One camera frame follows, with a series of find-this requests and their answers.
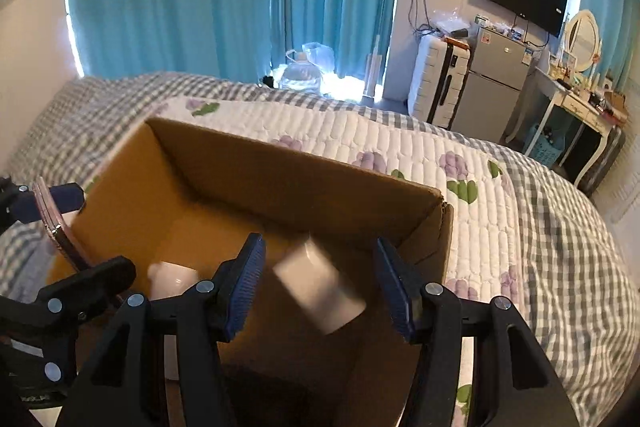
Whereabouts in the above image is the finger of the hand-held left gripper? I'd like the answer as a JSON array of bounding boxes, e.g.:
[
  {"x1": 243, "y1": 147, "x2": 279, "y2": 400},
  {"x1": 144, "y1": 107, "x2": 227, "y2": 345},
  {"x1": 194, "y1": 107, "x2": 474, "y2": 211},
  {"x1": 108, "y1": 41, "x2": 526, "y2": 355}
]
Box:
[
  {"x1": 0, "y1": 177, "x2": 87, "y2": 229},
  {"x1": 0, "y1": 256, "x2": 137, "y2": 390}
]

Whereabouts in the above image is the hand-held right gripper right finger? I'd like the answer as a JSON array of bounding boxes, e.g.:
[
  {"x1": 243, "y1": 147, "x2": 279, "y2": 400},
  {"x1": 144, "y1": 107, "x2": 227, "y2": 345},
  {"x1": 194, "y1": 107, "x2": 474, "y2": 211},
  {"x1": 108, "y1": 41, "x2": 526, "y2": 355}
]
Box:
[{"x1": 375, "y1": 237, "x2": 583, "y2": 427}]

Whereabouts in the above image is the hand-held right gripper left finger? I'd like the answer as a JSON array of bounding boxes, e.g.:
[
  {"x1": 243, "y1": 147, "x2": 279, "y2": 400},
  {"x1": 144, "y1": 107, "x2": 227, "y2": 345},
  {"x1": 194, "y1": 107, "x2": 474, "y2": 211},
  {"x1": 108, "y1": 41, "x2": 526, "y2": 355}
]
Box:
[{"x1": 55, "y1": 233, "x2": 267, "y2": 427}]

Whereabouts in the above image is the red-edged wooden paddle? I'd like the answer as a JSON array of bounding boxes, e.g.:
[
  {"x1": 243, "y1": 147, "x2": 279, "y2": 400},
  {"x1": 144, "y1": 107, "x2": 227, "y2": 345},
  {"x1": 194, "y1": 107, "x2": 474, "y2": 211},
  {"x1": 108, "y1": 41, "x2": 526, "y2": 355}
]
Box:
[{"x1": 32, "y1": 178, "x2": 97, "y2": 270}]

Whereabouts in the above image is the white cylindrical cup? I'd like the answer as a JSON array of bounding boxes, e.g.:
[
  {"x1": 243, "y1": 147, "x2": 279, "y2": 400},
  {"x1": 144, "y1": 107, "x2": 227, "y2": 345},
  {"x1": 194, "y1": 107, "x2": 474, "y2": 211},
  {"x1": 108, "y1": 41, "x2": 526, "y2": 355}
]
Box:
[
  {"x1": 146, "y1": 227, "x2": 202, "y2": 382},
  {"x1": 272, "y1": 238, "x2": 368, "y2": 336}
]

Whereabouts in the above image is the brown cardboard box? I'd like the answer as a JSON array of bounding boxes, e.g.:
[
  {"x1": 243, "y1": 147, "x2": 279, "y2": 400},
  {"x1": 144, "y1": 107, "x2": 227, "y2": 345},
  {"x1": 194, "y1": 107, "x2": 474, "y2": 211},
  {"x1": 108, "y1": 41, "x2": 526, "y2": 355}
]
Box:
[{"x1": 46, "y1": 117, "x2": 454, "y2": 427}]

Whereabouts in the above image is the quilted floral bed mat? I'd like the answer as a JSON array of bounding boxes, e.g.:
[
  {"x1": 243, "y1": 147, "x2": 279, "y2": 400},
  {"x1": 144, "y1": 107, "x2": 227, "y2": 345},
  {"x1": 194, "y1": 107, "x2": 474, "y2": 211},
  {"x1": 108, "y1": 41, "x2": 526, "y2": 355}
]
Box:
[{"x1": 80, "y1": 94, "x2": 527, "y2": 427}]

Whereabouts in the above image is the blue plastic basket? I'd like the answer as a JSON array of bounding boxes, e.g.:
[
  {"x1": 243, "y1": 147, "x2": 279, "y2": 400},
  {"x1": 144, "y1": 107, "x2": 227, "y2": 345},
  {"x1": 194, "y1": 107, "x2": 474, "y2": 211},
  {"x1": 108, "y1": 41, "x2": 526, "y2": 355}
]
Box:
[{"x1": 523, "y1": 123, "x2": 567, "y2": 166}]

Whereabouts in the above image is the white ribbed suitcase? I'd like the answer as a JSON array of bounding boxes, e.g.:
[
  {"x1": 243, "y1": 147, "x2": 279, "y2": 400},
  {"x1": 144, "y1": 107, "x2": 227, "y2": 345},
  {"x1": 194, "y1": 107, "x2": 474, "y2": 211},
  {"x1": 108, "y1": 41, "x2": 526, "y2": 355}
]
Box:
[{"x1": 407, "y1": 34, "x2": 474, "y2": 128}]

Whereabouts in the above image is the clear water jug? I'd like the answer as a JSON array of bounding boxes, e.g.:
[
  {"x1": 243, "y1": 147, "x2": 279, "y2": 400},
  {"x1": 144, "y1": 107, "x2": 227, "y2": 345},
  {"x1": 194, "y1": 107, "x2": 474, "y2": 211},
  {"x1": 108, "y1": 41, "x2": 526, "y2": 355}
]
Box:
[{"x1": 278, "y1": 51, "x2": 324, "y2": 96}]

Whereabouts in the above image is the white upright mop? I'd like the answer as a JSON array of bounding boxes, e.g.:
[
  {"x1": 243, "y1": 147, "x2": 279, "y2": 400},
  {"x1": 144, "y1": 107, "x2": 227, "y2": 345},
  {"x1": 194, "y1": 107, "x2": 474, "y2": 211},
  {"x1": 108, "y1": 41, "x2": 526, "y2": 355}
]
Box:
[{"x1": 364, "y1": 35, "x2": 385, "y2": 101}]

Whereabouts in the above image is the silver refrigerator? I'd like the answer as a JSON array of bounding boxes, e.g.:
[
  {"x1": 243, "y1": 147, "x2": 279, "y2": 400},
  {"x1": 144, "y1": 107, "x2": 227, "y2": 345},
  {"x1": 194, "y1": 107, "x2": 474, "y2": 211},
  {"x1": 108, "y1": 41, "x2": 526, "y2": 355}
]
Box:
[{"x1": 451, "y1": 24, "x2": 534, "y2": 146}]

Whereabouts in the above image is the dark ribbed case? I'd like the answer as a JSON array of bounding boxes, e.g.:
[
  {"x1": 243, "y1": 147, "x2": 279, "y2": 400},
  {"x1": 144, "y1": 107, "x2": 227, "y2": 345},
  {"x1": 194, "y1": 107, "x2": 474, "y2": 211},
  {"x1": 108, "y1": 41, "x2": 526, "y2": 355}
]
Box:
[{"x1": 559, "y1": 124, "x2": 627, "y2": 198}]

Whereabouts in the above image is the white dressing table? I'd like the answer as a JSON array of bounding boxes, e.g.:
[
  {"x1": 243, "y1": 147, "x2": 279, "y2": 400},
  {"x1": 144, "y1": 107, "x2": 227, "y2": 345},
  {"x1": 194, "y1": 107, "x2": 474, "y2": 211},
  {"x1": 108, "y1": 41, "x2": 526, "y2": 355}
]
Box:
[{"x1": 504, "y1": 66, "x2": 629, "y2": 188}]

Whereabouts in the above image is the crumpled clear plastic bag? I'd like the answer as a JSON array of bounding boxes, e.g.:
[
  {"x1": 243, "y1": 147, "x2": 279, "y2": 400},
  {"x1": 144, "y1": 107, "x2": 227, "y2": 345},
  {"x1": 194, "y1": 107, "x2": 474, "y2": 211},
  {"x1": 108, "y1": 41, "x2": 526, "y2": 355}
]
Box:
[{"x1": 431, "y1": 8, "x2": 474, "y2": 40}]

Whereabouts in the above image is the white oval vanity mirror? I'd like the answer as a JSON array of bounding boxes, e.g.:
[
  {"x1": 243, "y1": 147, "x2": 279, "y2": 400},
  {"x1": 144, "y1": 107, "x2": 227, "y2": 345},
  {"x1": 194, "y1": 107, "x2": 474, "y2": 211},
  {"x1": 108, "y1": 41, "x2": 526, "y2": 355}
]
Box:
[{"x1": 564, "y1": 9, "x2": 600, "y2": 74}]

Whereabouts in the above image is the teal curtain behind mirror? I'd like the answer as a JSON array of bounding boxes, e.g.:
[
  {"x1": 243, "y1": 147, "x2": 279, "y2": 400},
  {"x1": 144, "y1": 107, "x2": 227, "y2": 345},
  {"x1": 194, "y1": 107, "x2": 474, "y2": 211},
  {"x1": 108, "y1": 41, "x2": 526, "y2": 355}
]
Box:
[{"x1": 574, "y1": 0, "x2": 640, "y2": 100}]

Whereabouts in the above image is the hanging black cable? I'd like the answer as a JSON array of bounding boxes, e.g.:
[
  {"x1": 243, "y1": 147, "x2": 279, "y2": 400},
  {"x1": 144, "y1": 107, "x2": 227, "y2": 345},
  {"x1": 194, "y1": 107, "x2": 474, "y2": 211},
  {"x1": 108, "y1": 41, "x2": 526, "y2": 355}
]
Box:
[{"x1": 409, "y1": 0, "x2": 432, "y2": 38}]

